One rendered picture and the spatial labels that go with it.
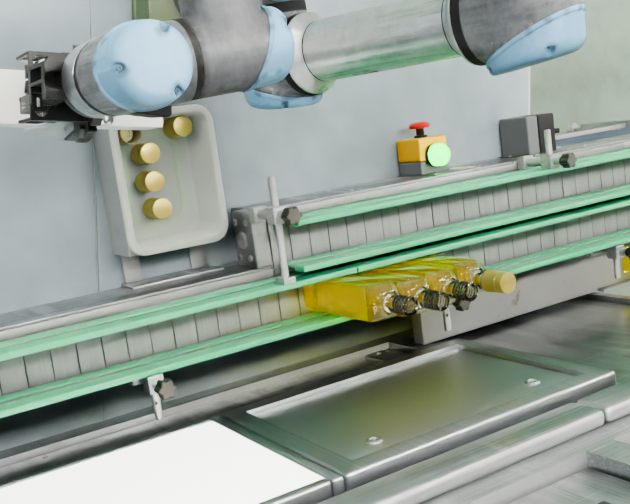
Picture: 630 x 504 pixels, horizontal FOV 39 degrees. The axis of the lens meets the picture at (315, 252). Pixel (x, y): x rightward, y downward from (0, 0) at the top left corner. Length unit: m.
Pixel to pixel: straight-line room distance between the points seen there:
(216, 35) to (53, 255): 0.71
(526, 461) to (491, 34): 0.51
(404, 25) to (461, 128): 0.75
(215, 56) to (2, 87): 0.34
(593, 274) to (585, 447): 0.85
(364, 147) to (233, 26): 0.91
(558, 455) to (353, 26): 0.60
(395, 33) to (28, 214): 0.64
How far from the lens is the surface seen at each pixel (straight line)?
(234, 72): 0.84
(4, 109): 1.08
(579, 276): 1.93
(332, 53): 1.23
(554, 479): 1.12
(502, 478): 1.09
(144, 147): 1.44
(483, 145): 1.91
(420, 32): 1.13
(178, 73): 0.79
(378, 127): 1.74
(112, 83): 0.78
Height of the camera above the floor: 2.16
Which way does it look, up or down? 58 degrees down
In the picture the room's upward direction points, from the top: 96 degrees clockwise
